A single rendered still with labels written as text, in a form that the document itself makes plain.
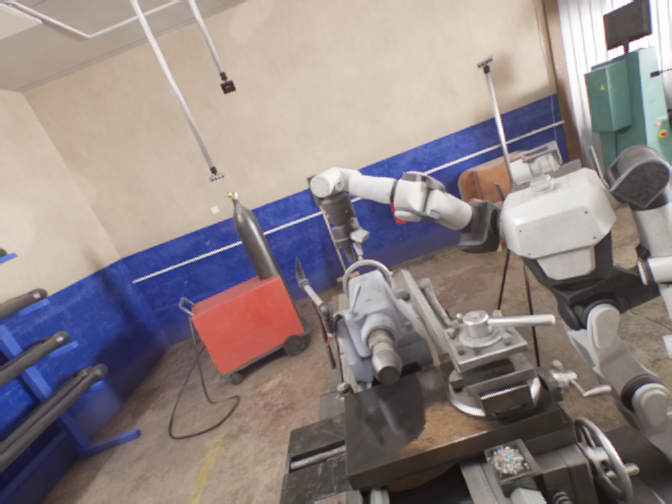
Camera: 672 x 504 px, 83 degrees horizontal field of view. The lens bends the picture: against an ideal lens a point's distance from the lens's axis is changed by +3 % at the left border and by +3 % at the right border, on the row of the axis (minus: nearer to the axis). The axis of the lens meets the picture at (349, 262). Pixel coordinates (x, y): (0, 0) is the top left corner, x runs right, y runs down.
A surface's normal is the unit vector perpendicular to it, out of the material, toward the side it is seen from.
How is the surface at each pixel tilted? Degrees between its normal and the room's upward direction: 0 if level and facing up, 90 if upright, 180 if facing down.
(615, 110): 90
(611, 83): 90
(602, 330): 90
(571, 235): 94
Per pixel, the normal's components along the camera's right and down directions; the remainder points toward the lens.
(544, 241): -0.41, 0.48
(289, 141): 0.04, 0.29
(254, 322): 0.36, 0.16
